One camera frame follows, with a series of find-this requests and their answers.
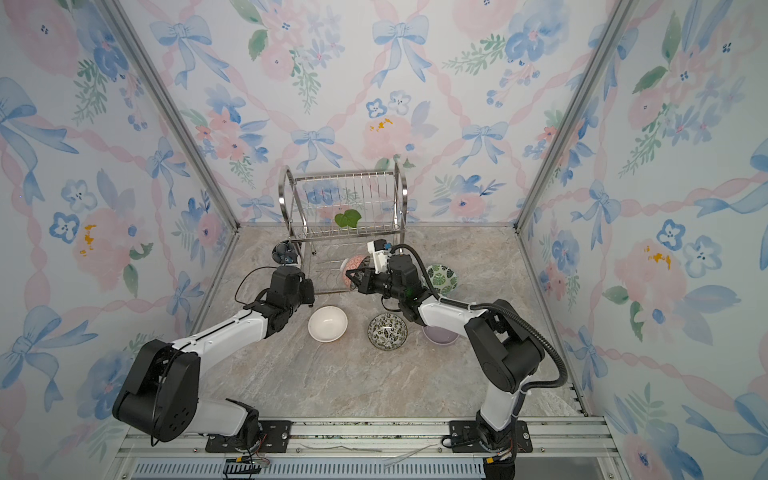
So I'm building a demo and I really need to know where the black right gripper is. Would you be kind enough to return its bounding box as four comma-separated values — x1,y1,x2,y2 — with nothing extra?
346,269,407,306

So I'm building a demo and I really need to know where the orange bowl white inside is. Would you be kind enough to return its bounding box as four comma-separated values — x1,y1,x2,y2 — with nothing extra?
307,306,348,343

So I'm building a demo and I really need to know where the steel wire dish rack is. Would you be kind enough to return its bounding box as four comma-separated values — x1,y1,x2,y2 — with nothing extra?
278,161,409,295

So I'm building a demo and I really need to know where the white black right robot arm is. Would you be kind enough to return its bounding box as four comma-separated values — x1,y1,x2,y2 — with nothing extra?
345,252,552,456

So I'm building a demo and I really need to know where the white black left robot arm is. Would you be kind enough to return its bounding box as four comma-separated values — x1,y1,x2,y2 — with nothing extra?
112,266,315,452

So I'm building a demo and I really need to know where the green leaf rack ornament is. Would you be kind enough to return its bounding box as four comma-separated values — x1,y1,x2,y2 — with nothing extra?
334,209,362,229

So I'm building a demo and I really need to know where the dark blue petal bowl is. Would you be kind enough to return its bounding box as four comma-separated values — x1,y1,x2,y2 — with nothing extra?
271,240,301,266

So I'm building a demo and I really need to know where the green leaf pattern bowl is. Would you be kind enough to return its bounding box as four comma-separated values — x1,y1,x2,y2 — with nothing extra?
427,264,459,296

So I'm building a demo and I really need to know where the lavender bowl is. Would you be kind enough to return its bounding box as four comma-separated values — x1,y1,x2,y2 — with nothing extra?
422,326,460,346

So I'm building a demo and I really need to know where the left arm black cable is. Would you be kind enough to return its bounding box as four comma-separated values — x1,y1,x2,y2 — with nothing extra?
233,266,275,307

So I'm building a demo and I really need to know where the black corrugated cable conduit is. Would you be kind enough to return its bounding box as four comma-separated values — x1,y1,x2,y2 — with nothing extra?
389,243,569,390

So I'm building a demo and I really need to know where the aluminium corner post left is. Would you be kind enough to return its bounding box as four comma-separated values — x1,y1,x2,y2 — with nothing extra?
96,0,240,232

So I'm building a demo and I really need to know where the aluminium corner post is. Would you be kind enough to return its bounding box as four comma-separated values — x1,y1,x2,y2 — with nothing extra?
514,0,637,235
96,0,240,232

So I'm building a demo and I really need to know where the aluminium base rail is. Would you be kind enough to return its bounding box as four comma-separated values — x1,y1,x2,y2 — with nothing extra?
105,417,629,479

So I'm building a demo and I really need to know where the aluminium corner post right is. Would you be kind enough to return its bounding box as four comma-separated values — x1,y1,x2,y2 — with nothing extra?
514,0,637,235

